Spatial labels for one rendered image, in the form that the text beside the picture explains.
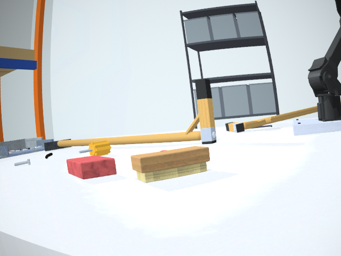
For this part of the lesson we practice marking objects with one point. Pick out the red block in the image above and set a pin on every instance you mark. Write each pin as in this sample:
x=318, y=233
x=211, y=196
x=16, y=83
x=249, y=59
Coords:
x=91, y=166

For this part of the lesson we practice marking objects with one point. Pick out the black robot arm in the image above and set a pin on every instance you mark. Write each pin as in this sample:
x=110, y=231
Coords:
x=323, y=79

